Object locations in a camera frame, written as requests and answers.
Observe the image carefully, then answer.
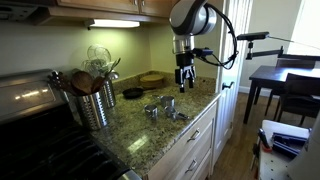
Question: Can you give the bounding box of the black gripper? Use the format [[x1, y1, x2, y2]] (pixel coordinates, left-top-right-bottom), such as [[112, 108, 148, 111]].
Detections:
[[174, 52, 197, 94]]

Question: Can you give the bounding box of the small steel measuring cup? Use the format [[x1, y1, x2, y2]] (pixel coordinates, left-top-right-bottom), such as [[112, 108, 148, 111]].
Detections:
[[164, 105, 192, 122]]

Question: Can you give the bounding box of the round wooden trivet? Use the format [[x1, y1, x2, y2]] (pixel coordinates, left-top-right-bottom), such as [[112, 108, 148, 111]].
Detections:
[[139, 73, 165, 90]]

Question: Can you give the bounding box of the medium steel measuring cup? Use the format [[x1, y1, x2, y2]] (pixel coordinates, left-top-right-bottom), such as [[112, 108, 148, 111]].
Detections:
[[143, 104, 159, 120]]

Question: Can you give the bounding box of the white panel door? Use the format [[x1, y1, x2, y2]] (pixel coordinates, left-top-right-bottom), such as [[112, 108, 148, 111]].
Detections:
[[212, 0, 253, 169]]

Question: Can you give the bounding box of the black cast iron skillet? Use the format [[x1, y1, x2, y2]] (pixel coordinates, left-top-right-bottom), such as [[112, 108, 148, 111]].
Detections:
[[122, 86, 158, 100]]

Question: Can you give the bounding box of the metal ladle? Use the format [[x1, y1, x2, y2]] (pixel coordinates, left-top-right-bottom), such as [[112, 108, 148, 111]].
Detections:
[[106, 57, 122, 82]]

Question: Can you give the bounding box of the white base cabinet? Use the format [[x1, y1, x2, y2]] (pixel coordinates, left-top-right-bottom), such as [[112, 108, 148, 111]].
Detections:
[[144, 96, 221, 180]]

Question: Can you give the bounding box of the small perforated steel utensil holder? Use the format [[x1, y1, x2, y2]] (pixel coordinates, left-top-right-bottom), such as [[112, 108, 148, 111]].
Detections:
[[100, 79, 117, 109]]

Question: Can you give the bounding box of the dark wooden table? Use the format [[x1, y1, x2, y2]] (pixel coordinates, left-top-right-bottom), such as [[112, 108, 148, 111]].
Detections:
[[243, 65, 320, 125]]

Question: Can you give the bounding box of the small wooden spoon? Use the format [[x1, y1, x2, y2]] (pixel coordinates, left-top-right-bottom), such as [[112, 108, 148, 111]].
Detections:
[[90, 75, 106, 95]]

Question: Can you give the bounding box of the under cabinet light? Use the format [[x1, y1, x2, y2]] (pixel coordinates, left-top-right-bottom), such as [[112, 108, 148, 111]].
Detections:
[[84, 18, 141, 30]]

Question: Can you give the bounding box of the red black hand tool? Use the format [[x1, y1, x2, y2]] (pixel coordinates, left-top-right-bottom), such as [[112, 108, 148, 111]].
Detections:
[[257, 128, 273, 154]]

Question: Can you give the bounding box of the large perforated steel utensil holder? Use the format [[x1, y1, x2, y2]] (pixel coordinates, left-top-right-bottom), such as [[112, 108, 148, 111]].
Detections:
[[76, 90, 110, 131]]

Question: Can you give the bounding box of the large wooden spoon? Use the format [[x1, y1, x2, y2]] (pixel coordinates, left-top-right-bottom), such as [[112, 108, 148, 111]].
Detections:
[[70, 70, 95, 96]]

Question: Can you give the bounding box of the dark wooden chair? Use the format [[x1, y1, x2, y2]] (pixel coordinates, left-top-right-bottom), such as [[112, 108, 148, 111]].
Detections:
[[273, 72, 320, 127], [264, 58, 316, 116]]

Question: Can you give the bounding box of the blue black box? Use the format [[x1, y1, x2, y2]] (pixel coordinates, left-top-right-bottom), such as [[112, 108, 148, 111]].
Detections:
[[270, 131, 308, 159]]

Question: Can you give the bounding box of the white perforated cart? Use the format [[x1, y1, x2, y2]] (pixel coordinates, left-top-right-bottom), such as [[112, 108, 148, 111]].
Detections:
[[257, 119, 313, 180]]

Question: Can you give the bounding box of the bright window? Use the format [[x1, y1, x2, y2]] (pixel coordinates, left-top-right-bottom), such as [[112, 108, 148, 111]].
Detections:
[[287, 0, 320, 57]]

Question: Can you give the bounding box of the dark slotted wooden spatula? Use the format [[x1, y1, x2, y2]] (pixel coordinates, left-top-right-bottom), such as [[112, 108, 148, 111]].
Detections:
[[46, 70, 73, 95]]

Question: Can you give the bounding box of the white grey foreground column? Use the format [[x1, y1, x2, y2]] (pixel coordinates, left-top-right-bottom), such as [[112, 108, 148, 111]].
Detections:
[[286, 111, 320, 180]]

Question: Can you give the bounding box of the black steel stove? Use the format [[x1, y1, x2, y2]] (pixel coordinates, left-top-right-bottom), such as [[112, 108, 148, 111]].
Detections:
[[0, 69, 143, 180]]

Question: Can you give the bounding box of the grey range hood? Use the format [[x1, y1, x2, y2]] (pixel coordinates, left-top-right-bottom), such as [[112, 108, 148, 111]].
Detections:
[[0, 0, 56, 26]]

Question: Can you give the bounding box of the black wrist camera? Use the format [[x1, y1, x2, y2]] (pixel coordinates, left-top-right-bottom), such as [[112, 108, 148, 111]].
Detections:
[[192, 47, 215, 58]]

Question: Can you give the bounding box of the black door handle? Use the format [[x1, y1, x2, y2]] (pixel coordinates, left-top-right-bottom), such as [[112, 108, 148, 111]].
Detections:
[[221, 81, 235, 91]]

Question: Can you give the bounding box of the metal drawer handle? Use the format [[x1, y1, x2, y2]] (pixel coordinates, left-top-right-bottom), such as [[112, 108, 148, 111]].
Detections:
[[184, 159, 199, 175], [186, 128, 201, 143]]

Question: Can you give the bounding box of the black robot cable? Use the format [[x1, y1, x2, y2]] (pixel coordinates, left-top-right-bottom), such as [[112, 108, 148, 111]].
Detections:
[[199, 2, 240, 71]]

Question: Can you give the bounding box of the black bar camera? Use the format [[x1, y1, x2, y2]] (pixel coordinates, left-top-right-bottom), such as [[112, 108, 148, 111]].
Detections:
[[235, 31, 270, 42]]

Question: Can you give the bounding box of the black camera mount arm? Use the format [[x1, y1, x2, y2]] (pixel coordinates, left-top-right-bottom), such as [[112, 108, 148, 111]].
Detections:
[[245, 40, 320, 62]]

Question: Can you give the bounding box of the wire whisk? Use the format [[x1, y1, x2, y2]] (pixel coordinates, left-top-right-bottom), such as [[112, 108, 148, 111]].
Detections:
[[81, 59, 108, 78], [86, 44, 112, 65]]

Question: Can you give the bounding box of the wooden wall cabinet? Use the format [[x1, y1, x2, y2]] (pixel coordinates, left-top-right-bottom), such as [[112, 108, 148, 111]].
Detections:
[[36, 0, 176, 26]]

